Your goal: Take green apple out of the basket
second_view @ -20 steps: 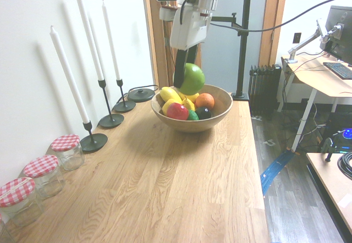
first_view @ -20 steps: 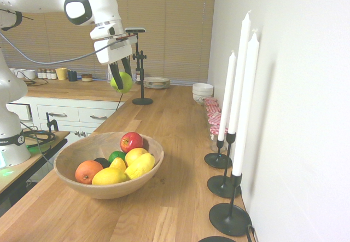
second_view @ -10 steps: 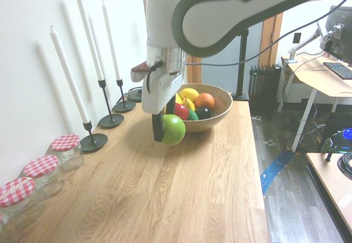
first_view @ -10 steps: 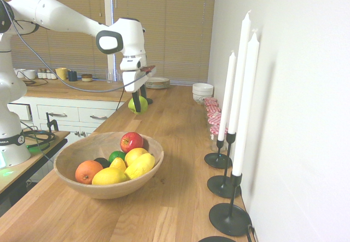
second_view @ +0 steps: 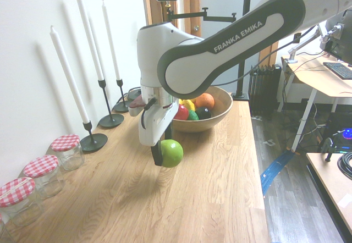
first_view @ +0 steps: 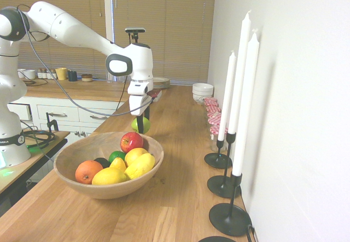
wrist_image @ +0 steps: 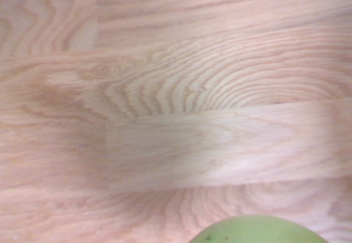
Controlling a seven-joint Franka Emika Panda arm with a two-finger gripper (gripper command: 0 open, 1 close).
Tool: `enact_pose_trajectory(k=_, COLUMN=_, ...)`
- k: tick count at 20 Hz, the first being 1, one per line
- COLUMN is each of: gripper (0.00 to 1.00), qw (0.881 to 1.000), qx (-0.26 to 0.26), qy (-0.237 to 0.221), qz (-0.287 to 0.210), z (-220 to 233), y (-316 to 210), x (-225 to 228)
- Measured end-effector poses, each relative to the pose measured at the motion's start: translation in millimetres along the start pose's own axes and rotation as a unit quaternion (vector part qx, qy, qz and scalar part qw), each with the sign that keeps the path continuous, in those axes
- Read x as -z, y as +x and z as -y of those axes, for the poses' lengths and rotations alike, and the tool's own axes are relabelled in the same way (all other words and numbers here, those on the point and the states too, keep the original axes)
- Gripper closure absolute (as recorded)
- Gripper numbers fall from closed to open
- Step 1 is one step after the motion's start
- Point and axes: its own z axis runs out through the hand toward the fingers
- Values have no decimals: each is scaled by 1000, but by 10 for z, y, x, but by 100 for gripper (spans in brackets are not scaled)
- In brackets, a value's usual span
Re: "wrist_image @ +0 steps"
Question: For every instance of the green apple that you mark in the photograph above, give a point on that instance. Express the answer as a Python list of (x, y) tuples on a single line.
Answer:
[(258, 230)]

